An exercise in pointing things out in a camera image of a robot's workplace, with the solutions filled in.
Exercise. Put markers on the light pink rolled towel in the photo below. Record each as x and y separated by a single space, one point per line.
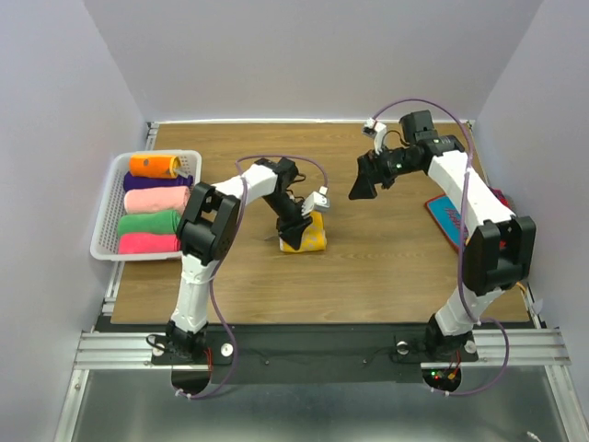
152 200

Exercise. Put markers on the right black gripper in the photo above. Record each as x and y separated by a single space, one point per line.
367 175

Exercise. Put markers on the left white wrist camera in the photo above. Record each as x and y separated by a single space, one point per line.
316 201

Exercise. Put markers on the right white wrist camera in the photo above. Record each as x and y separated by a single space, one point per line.
377 132

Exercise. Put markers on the hot pink rolled towel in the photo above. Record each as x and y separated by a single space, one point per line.
140 243

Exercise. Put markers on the purple rolled towel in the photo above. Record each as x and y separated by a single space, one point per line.
131 182

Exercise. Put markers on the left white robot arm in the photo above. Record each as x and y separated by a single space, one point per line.
207 230

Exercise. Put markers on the white plastic basket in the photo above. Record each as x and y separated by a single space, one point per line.
104 244

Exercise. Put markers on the grey orange-trimmed towel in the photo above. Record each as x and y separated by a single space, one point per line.
522 287

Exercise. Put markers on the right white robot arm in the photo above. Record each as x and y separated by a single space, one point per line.
495 244

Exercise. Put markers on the teal red-trimmed towel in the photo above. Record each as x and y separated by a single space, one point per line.
446 217

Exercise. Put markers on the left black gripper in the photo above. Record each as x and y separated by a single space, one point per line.
292 229

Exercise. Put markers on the yellow patterned towel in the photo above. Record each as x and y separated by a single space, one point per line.
314 238

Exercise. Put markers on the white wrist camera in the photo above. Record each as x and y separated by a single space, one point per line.
377 132
316 201

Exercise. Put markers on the aluminium frame rail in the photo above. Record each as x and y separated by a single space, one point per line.
112 351

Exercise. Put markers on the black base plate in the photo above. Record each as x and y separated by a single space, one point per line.
313 353

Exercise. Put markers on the red blue patterned towel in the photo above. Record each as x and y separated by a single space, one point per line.
505 200

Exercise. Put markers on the green rolled towel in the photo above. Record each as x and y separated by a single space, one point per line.
159 223

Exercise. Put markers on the orange rolled towel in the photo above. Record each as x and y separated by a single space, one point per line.
154 166

